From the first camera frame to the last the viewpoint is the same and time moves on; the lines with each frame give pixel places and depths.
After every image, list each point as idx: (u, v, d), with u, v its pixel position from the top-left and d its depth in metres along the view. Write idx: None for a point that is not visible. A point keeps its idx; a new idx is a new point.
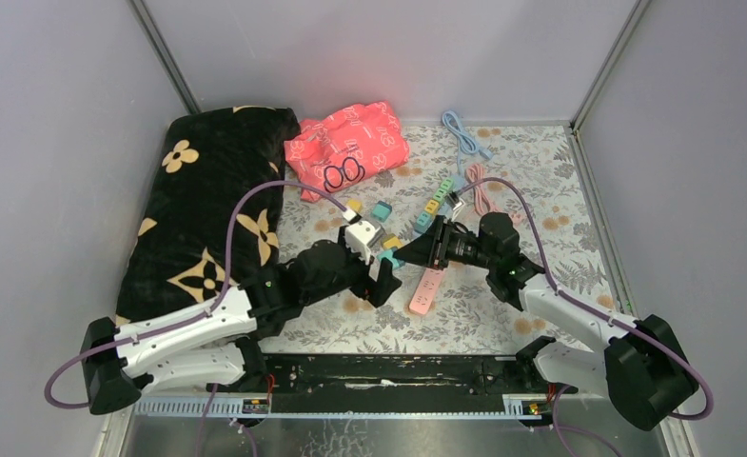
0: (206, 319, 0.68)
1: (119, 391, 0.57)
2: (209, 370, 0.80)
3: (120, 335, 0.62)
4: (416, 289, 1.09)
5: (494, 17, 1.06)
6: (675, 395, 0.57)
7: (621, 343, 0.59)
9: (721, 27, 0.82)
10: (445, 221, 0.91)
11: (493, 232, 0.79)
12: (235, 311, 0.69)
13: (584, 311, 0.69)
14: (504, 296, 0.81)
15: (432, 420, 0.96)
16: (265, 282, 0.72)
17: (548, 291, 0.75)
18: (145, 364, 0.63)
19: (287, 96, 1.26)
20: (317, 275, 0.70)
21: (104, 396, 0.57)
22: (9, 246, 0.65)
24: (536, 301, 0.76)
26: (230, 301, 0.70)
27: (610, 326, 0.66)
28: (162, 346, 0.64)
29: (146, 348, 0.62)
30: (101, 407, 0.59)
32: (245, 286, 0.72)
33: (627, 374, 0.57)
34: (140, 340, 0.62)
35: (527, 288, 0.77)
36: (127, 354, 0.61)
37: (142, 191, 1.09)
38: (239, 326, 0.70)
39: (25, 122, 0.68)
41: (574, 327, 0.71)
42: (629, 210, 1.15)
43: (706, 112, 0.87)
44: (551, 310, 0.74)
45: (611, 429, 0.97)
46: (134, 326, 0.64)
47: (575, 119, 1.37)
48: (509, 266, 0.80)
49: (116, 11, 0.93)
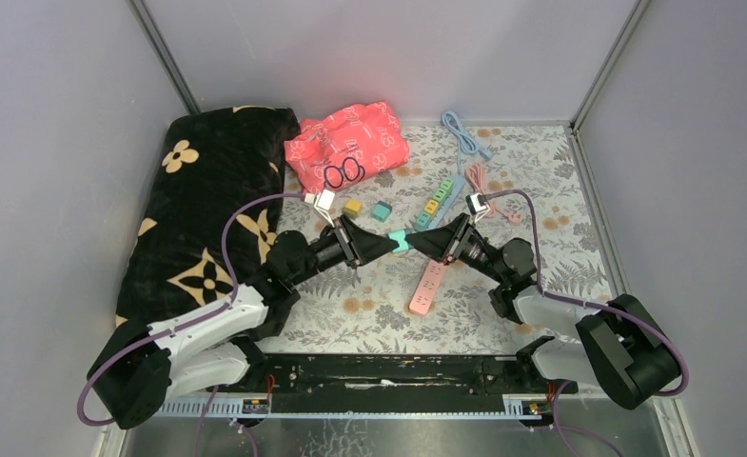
0: (228, 309, 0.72)
1: (159, 386, 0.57)
2: (221, 367, 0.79)
3: (155, 329, 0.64)
4: (416, 288, 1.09)
5: (495, 18, 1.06)
6: (657, 371, 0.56)
7: (593, 318, 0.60)
9: (721, 27, 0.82)
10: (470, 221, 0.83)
11: (516, 266, 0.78)
12: (253, 302, 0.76)
13: (562, 303, 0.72)
14: (503, 310, 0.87)
15: (432, 420, 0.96)
16: (265, 278, 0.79)
17: (538, 294, 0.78)
18: (182, 355, 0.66)
19: (287, 96, 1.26)
20: (293, 262, 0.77)
21: (146, 392, 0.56)
22: (9, 246, 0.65)
24: (527, 305, 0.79)
26: (244, 293, 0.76)
27: (583, 308, 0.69)
28: (196, 335, 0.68)
29: (184, 338, 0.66)
30: (131, 412, 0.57)
32: (252, 283, 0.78)
33: (599, 347, 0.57)
34: (176, 331, 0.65)
35: (520, 295, 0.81)
36: (167, 345, 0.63)
37: (142, 190, 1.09)
38: (254, 316, 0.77)
39: (25, 124, 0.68)
41: (560, 322, 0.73)
42: (628, 210, 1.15)
43: (705, 112, 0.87)
44: (539, 311, 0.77)
45: (611, 429, 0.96)
46: (165, 321, 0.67)
47: (575, 119, 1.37)
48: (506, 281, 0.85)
49: (117, 12, 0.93)
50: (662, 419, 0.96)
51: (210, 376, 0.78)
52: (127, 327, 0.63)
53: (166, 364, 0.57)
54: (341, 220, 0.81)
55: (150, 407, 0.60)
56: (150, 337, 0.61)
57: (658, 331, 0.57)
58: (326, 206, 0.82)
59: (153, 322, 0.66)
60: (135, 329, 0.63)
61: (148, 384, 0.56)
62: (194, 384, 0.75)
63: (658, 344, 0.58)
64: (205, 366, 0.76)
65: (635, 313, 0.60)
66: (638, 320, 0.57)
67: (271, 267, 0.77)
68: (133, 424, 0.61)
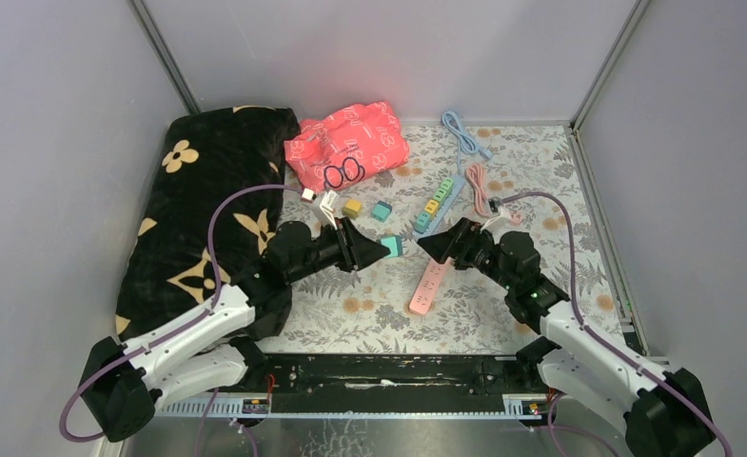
0: (208, 316, 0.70)
1: (139, 404, 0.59)
2: (215, 372, 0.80)
3: (129, 347, 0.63)
4: (416, 288, 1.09)
5: (495, 18, 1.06)
6: (688, 447, 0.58)
7: (650, 395, 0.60)
9: (721, 26, 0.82)
10: (474, 227, 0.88)
11: (514, 253, 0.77)
12: (236, 305, 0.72)
13: (611, 354, 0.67)
14: (523, 318, 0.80)
15: (432, 420, 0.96)
16: (252, 274, 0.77)
17: (572, 326, 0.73)
18: (161, 370, 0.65)
19: (287, 96, 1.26)
20: (294, 254, 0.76)
21: (126, 411, 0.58)
22: (9, 245, 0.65)
24: (557, 330, 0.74)
26: (227, 296, 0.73)
27: (638, 373, 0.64)
28: (175, 348, 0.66)
29: (159, 354, 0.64)
30: (119, 428, 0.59)
32: (236, 282, 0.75)
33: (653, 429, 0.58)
34: (151, 347, 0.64)
35: (549, 316, 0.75)
36: (142, 364, 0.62)
37: (142, 190, 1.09)
38: (240, 319, 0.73)
39: (25, 122, 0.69)
41: (596, 366, 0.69)
42: (628, 210, 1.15)
43: (705, 112, 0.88)
44: (574, 347, 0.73)
45: (610, 429, 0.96)
46: (140, 337, 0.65)
47: (575, 119, 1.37)
48: (529, 288, 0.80)
49: (117, 12, 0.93)
50: None
51: (207, 382, 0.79)
52: (103, 343, 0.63)
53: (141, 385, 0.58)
54: (342, 221, 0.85)
55: (139, 420, 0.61)
56: (124, 356, 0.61)
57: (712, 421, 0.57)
58: (328, 205, 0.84)
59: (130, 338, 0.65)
60: (110, 347, 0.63)
61: (130, 401, 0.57)
62: (192, 388, 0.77)
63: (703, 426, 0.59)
64: (200, 371, 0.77)
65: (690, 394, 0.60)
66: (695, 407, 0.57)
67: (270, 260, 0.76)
68: (124, 436, 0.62)
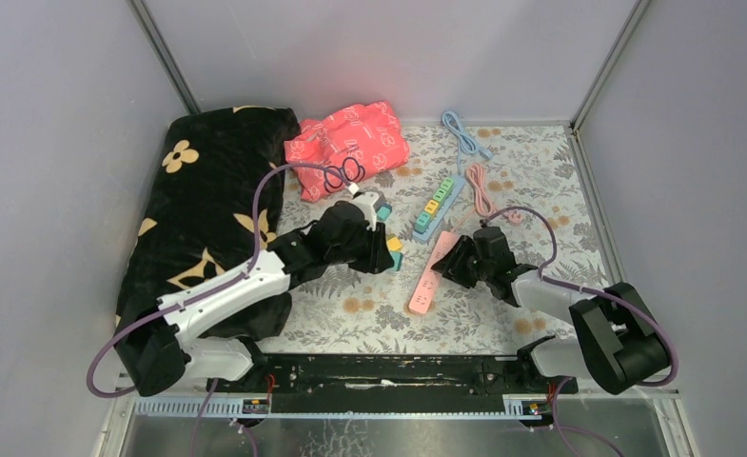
0: (244, 280, 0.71)
1: (170, 359, 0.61)
2: (228, 357, 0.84)
3: (165, 304, 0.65)
4: (415, 288, 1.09)
5: (495, 17, 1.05)
6: (642, 358, 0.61)
7: (588, 302, 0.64)
9: (721, 27, 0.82)
10: (464, 238, 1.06)
11: (481, 237, 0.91)
12: (271, 269, 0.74)
13: (559, 286, 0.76)
14: (502, 294, 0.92)
15: (432, 420, 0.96)
16: (289, 243, 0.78)
17: (535, 279, 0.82)
18: (193, 329, 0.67)
19: (287, 96, 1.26)
20: (345, 228, 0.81)
21: (159, 364, 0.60)
22: (8, 245, 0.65)
24: (524, 288, 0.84)
26: (264, 262, 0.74)
27: (579, 292, 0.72)
28: (207, 309, 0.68)
29: (193, 313, 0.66)
30: (149, 382, 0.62)
32: (273, 248, 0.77)
33: (590, 329, 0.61)
34: (186, 306, 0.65)
35: (518, 278, 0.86)
36: (176, 321, 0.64)
37: (142, 190, 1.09)
38: (274, 284, 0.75)
39: (24, 123, 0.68)
41: (552, 303, 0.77)
42: (629, 211, 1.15)
43: (704, 113, 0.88)
44: (537, 293, 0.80)
45: (611, 429, 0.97)
46: (176, 293, 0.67)
47: (575, 119, 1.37)
48: (504, 267, 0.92)
49: (117, 13, 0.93)
50: (662, 420, 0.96)
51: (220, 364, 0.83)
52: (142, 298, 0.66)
53: (174, 342, 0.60)
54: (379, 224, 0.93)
55: (167, 375, 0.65)
56: (159, 311, 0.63)
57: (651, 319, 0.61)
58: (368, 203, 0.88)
59: (166, 294, 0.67)
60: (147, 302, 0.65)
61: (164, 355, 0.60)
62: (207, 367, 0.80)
63: (650, 333, 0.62)
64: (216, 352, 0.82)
65: (630, 300, 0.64)
66: (630, 305, 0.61)
67: (323, 228, 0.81)
68: (154, 390, 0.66)
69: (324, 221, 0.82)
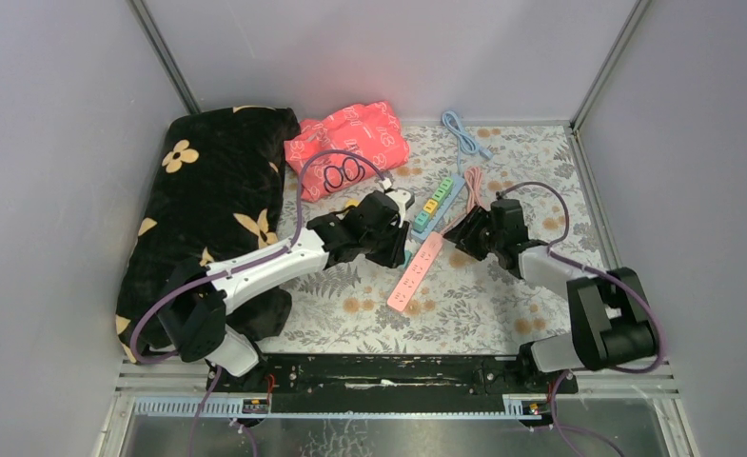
0: (286, 253, 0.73)
1: (215, 324, 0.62)
2: (244, 351, 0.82)
3: (212, 269, 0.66)
4: (396, 285, 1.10)
5: (495, 18, 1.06)
6: (628, 343, 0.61)
7: (587, 280, 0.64)
9: (721, 27, 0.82)
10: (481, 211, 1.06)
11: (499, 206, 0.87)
12: (313, 247, 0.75)
13: (565, 264, 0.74)
14: (508, 265, 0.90)
15: (432, 420, 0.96)
16: (329, 223, 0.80)
17: (541, 253, 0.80)
18: (239, 297, 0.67)
19: (287, 96, 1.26)
20: (383, 218, 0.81)
21: (205, 327, 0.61)
22: (7, 246, 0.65)
24: (531, 261, 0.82)
26: (305, 239, 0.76)
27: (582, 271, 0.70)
28: (252, 279, 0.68)
29: (240, 281, 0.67)
30: (193, 347, 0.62)
32: (313, 226, 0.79)
33: (580, 305, 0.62)
34: (233, 273, 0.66)
35: (525, 249, 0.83)
36: (225, 287, 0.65)
37: (141, 190, 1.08)
38: (314, 260, 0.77)
39: (23, 125, 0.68)
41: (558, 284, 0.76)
42: (628, 211, 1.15)
43: (704, 114, 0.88)
44: (541, 268, 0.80)
45: (610, 429, 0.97)
46: (223, 262, 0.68)
47: (575, 119, 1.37)
48: (516, 239, 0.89)
49: (117, 13, 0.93)
50: (662, 420, 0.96)
51: (235, 354, 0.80)
52: (187, 264, 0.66)
53: (223, 306, 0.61)
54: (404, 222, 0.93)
55: (209, 343, 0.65)
56: (207, 277, 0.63)
57: (645, 305, 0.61)
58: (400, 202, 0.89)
59: (211, 262, 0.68)
60: (194, 268, 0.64)
61: (207, 323, 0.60)
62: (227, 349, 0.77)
63: (641, 320, 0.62)
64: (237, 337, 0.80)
65: (629, 285, 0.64)
66: (627, 288, 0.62)
67: (362, 213, 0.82)
68: (193, 359, 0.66)
69: (362, 206, 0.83)
